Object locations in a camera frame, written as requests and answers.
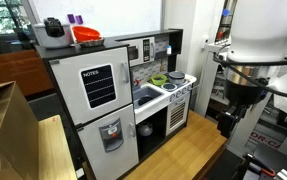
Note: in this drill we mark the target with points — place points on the orange bowl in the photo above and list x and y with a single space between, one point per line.
85 33

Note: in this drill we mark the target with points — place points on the white upper fridge door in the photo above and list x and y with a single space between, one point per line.
68 86

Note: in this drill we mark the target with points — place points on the toy microwave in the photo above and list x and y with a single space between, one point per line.
139 43

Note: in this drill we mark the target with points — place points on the light wooden side table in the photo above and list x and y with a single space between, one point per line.
54 150

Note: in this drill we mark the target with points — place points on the grey toy sink basin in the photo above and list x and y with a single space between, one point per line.
143 91

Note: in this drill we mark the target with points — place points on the silver toy kettle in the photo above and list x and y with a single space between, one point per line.
145 129

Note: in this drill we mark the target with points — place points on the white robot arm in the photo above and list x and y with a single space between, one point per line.
263 30

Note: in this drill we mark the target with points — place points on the black notes chalkboard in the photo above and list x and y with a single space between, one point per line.
98 86

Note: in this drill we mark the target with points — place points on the black clamp with orange grip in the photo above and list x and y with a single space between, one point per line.
266 171

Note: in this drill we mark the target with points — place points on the toy kitchen playset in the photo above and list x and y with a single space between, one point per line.
111 43

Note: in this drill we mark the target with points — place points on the metal tray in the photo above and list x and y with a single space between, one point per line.
94 43

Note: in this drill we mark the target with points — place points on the aluminium extrusion bar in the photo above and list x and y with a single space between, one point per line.
284 175

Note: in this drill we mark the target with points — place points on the black bowl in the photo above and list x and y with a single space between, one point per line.
145 100

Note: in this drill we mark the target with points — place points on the purple cup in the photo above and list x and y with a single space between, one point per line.
79 19
71 18

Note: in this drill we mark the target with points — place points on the window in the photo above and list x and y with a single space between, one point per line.
3 16

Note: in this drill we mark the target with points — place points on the cardboard box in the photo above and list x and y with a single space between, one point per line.
13 136

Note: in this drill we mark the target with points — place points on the grey pot with dark rim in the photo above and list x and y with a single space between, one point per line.
176 78

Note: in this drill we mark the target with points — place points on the brown wooden cabinet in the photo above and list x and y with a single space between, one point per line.
13 71

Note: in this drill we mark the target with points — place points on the white metal cabinet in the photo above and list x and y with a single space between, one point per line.
203 83

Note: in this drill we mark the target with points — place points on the yellow-green plastic basket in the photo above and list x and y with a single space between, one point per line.
158 80

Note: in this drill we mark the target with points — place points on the red lettered floor sign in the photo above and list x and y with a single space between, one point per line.
264 141

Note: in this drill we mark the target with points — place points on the grey water dispenser panel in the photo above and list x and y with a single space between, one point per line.
111 136

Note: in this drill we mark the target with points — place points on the white toy oven door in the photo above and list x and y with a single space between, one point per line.
178 115

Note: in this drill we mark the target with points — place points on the small white bottle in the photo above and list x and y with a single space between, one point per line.
169 50

